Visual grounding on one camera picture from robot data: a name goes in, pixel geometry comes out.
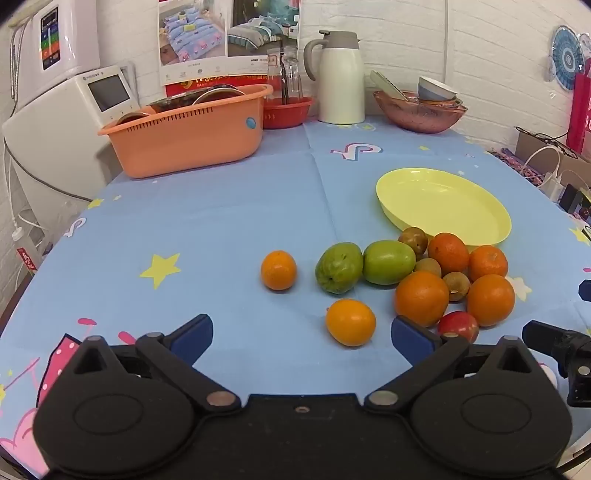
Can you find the patterned cloth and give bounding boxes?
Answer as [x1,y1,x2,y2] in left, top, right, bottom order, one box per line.
[489,148,546,185]

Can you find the white blue ceramic bowl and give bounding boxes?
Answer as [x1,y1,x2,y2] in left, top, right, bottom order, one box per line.
[418,76,459,101]

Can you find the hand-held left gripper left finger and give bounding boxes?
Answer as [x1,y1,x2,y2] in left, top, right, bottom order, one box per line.
[69,314,241,415]

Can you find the cardboard box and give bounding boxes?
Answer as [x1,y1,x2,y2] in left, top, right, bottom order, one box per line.
[515,127,591,185]

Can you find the brown red plum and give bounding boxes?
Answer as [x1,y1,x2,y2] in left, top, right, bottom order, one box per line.
[398,226,428,256]

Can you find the white charger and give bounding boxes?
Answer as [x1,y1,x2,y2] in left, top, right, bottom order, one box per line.
[542,173,564,201]

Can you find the small orange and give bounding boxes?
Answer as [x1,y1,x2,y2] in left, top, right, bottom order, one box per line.
[325,299,377,348]
[261,250,297,291]

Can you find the black device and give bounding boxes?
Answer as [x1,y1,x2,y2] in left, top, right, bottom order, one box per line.
[558,184,591,217]

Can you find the white dish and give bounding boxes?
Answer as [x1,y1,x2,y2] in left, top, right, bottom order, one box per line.
[369,70,409,102]

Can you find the white wall pipe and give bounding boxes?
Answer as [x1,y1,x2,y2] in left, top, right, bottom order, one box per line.
[441,0,453,86]

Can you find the round green fruit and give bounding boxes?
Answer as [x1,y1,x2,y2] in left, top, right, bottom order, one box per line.
[362,240,417,286]

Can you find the white charger cable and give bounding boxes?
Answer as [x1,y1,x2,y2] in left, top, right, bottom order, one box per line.
[522,145,561,178]

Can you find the red plastic basket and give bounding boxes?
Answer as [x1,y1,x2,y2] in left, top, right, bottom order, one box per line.
[262,97,315,130]

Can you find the red apple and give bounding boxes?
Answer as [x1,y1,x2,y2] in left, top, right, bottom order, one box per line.
[437,311,480,344]

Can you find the yellow plastic plate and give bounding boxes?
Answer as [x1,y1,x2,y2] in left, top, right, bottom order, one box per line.
[375,168,512,247]

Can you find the green mango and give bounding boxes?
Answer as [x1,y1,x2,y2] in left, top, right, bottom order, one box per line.
[315,242,365,295]

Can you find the pink glass bowl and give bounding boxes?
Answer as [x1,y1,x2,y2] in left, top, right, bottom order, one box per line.
[373,90,469,134]

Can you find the orange plastic basket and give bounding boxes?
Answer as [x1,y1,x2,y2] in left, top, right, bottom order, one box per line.
[97,84,274,180]

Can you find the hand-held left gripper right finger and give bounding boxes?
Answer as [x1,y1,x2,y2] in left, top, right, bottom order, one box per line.
[365,315,541,411]

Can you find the round blue wall decoration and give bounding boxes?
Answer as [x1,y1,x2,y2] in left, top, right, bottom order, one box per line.
[547,25,586,90]

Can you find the large smooth orange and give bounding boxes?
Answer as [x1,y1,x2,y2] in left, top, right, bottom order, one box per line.
[394,271,450,328]
[466,274,516,328]

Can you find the deep orange tangerine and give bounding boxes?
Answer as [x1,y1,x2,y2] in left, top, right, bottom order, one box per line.
[427,233,470,277]
[469,245,509,282]

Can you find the grey hose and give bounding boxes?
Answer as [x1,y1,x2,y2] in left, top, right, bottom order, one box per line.
[9,21,28,100]

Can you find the brown kiwi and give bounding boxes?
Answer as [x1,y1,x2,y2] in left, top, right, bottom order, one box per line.
[442,272,471,303]
[413,257,443,278]

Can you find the glass jug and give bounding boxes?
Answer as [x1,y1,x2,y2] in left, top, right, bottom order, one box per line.
[266,47,289,104]

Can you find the clear glass cup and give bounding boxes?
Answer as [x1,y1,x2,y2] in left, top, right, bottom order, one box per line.
[281,46,304,100]

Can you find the white appliance with screen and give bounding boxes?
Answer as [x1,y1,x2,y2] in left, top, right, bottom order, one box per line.
[2,65,139,241]

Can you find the white thermos jug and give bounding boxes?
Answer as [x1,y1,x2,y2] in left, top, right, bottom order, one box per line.
[303,30,366,125]

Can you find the wall poster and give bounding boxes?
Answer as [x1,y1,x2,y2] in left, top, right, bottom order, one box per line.
[158,0,302,97]

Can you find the blue printed tablecloth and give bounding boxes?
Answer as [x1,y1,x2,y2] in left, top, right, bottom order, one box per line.
[0,115,591,480]

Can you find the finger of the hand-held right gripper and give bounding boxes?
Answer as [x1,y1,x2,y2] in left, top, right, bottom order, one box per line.
[522,320,571,358]

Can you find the white wall water purifier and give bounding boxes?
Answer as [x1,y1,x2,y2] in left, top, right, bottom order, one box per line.
[25,0,101,86]

